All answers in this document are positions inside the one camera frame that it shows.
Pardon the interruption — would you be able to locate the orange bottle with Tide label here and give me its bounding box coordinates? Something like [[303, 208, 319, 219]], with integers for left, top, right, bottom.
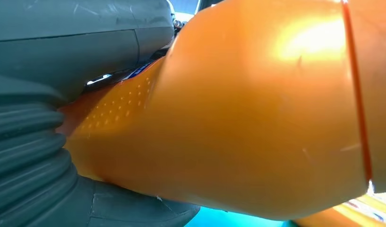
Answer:
[[292, 191, 386, 227]]

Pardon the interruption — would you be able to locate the orange detergent bottle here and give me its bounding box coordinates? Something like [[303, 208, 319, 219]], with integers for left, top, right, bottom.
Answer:
[[56, 0, 386, 222]]

